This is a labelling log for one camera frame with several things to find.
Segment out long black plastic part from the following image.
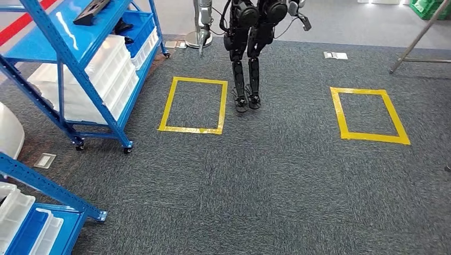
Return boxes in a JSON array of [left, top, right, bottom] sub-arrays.
[[73, 0, 111, 27]]

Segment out blue steel shelf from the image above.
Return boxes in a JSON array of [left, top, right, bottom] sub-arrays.
[[0, 0, 171, 155], [0, 152, 108, 255]]

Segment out yellow floor tape square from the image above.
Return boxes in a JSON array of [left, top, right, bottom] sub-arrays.
[[329, 86, 412, 146], [157, 76, 229, 135]]

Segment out black legged robot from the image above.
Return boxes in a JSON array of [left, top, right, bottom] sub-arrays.
[[197, 0, 313, 113]]

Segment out black plastic parts pile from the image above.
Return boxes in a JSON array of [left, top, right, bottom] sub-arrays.
[[112, 18, 135, 45]]

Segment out green plastic crate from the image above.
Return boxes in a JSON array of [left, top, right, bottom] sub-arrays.
[[409, 0, 451, 21]]

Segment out chrome stanchion post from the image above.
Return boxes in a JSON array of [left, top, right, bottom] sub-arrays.
[[185, 0, 214, 49]]

